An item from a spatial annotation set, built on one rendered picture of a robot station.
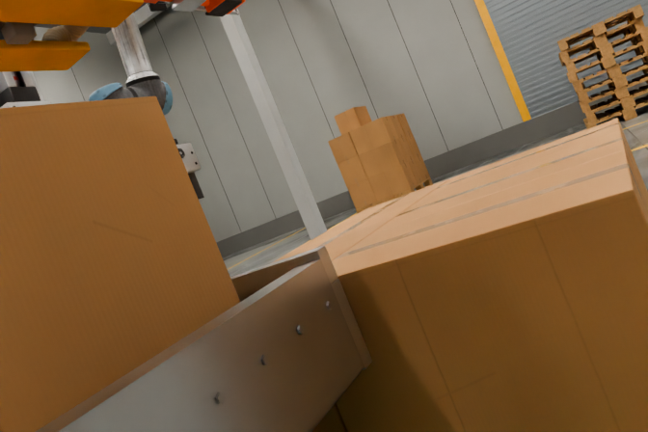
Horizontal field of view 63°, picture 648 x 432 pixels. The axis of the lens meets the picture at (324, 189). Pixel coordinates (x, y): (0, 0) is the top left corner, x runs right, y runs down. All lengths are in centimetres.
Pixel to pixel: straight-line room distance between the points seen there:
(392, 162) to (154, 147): 746
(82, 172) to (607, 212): 72
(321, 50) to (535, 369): 1093
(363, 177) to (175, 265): 770
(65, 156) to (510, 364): 73
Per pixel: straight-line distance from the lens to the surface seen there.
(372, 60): 1117
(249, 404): 68
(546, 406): 94
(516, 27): 1045
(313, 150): 1179
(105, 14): 110
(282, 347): 74
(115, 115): 87
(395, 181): 830
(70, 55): 123
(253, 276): 95
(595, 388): 92
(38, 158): 78
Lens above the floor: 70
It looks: level
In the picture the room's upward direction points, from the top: 22 degrees counter-clockwise
